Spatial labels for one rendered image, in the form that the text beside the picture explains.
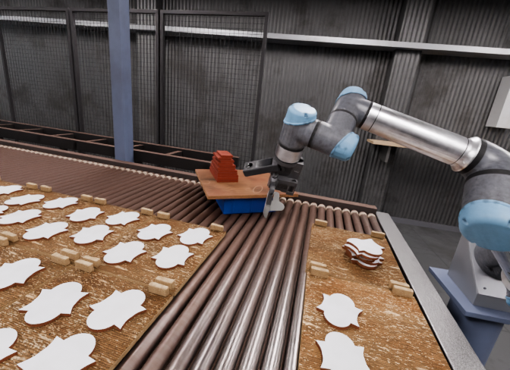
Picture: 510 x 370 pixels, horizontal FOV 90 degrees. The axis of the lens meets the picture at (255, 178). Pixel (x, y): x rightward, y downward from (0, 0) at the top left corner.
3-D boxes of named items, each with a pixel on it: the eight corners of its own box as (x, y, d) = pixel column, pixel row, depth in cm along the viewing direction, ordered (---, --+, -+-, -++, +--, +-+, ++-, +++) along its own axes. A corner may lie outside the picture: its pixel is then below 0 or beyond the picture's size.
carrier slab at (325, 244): (385, 241, 123) (385, 238, 122) (410, 299, 85) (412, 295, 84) (311, 225, 131) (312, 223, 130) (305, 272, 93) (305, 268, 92)
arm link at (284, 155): (277, 148, 68) (278, 133, 74) (273, 161, 71) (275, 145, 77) (304, 155, 68) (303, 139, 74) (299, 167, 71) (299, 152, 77)
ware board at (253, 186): (265, 172, 186) (265, 170, 185) (297, 196, 141) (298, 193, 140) (195, 171, 168) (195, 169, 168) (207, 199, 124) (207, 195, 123)
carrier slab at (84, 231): (155, 217, 121) (155, 209, 120) (78, 266, 83) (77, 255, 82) (96, 204, 129) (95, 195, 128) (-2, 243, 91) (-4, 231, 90)
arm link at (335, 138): (367, 119, 64) (326, 104, 66) (354, 152, 59) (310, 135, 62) (357, 138, 71) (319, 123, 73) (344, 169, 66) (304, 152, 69)
